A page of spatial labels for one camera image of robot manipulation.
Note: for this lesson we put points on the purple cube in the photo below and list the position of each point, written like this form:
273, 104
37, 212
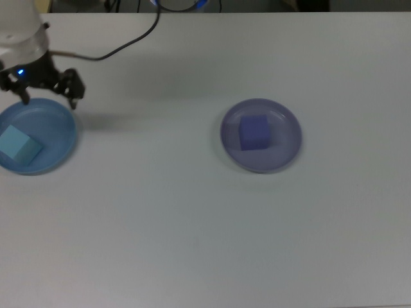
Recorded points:
253, 133

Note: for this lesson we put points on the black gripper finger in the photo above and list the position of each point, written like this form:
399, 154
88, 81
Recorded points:
13, 85
75, 86

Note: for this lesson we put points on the teal cube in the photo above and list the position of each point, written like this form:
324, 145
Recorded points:
17, 144

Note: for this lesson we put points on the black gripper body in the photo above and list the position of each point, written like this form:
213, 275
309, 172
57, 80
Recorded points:
35, 72

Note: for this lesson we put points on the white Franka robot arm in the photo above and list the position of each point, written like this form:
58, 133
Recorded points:
19, 25

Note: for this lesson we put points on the blue plate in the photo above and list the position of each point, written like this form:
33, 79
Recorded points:
54, 128

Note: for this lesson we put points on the purple plate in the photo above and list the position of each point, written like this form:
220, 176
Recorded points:
282, 154

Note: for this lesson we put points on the white round base blue lights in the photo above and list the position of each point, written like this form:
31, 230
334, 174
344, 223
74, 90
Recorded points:
180, 4

